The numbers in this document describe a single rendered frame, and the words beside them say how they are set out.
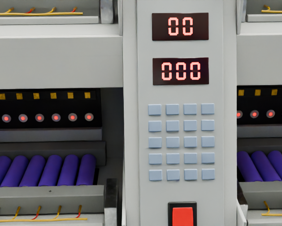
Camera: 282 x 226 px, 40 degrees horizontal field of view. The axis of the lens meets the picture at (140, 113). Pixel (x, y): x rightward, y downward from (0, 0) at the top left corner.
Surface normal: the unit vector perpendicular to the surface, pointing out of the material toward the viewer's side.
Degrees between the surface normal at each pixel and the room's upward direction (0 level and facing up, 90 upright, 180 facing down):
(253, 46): 111
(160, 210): 90
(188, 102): 90
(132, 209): 90
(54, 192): 21
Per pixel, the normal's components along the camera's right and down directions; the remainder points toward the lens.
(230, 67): 0.03, 0.05
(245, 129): 0.03, 0.40
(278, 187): 0.00, -0.91
